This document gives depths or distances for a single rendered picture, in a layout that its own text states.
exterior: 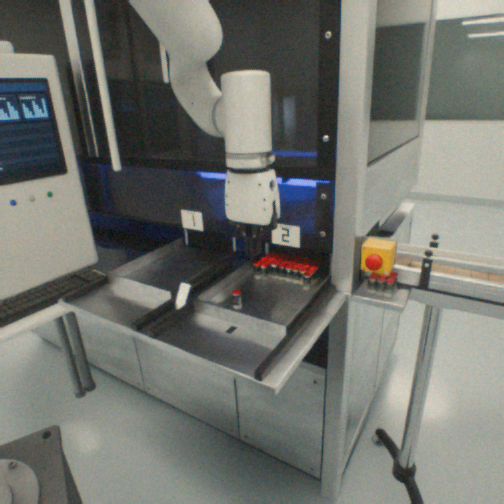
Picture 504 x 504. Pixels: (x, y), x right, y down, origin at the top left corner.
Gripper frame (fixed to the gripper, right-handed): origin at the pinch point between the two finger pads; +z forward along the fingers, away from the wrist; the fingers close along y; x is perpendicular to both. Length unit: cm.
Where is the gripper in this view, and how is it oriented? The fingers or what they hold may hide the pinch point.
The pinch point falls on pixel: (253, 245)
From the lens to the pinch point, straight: 73.1
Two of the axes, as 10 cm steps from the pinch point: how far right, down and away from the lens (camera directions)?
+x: -5.2, 3.5, -7.8
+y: -8.5, -1.6, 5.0
